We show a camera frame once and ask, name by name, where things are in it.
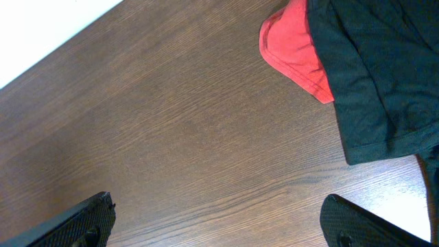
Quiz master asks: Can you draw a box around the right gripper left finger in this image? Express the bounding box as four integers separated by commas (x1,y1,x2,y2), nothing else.
1,191,116,247

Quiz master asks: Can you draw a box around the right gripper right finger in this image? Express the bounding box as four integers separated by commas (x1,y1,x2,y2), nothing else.
320,194,434,247

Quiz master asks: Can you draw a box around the black garment in pile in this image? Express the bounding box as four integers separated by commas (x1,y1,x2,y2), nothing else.
307,0,439,244

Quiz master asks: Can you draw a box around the red garment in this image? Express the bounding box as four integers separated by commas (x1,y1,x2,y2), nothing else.
259,0,334,104

